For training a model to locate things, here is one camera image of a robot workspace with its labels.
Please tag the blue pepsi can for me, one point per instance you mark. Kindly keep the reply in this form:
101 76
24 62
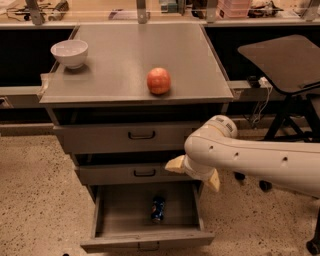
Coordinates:
157 210

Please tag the grey metal bracket middle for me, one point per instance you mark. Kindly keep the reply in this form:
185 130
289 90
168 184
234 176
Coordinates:
142 14

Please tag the pink plastic storage box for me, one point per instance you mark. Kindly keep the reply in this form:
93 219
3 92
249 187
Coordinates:
233 8

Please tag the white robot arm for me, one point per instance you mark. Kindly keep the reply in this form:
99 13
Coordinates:
215 146

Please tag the grey middle drawer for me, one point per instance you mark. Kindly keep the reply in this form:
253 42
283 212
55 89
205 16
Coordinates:
127 174

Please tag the grey metal bracket left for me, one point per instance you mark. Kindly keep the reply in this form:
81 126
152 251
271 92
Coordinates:
35 13

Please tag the grey metal bracket right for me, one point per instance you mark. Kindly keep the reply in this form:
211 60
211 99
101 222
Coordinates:
211 8

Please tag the black office chair base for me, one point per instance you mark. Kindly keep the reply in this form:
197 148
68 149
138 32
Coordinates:
295 166

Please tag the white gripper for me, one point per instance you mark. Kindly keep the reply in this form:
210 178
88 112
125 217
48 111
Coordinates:
196 172

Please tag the grey metal bracket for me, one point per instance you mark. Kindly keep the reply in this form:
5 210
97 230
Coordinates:
142 14
211 8
35 13

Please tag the dark side table with stand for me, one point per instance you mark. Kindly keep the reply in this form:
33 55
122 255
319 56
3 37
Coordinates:
291 65

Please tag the grey open bottom drawer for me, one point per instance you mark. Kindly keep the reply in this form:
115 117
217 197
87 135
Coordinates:
122 218

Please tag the white bowl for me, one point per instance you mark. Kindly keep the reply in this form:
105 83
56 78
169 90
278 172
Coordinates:
71 54

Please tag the white power adapter with cable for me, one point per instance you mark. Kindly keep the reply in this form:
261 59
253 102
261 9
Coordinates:
261 102

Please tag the grey top drawer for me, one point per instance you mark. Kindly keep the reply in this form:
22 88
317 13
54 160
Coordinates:
125 137

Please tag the red apple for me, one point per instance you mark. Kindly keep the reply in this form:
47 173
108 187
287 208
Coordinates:
158 81

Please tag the grey drawer cabinet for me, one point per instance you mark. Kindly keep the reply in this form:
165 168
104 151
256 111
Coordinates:
111 87

